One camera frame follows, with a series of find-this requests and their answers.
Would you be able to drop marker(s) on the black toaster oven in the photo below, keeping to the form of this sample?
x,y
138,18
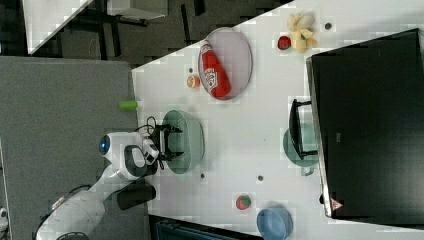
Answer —
x,y
368,118

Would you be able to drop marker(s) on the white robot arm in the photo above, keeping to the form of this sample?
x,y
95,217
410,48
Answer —
x,y
130,154

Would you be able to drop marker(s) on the orange slice toy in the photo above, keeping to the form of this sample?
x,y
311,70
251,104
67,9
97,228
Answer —
x,y
193,81

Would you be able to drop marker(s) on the green avocado toy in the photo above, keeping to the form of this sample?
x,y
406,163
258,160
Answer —
x,y
128,105

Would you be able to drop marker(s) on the red ketchup bottle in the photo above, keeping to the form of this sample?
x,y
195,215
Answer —
x,y
217,81

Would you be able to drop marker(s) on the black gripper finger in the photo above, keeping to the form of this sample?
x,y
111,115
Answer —
x,y
169,156
172,129

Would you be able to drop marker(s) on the small red strawberry toy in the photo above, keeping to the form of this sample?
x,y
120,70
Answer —
x,y
284,43

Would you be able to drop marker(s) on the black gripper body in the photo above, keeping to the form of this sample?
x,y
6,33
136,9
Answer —
x,y
156,137

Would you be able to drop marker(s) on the light blue bowl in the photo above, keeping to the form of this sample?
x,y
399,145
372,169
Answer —
x,y
274,223

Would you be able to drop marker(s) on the peeled banana toy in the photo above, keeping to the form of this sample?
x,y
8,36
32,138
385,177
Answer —
x,y
299,30

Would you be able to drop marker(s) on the mint green mug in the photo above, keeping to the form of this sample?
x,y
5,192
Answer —
x,y
306,163

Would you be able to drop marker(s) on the mint green plastic strainer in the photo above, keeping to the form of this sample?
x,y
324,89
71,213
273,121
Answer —
x,y
189,141

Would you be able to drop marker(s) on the large red strawberry toy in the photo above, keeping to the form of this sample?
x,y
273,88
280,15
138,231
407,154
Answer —
x,y
243,202

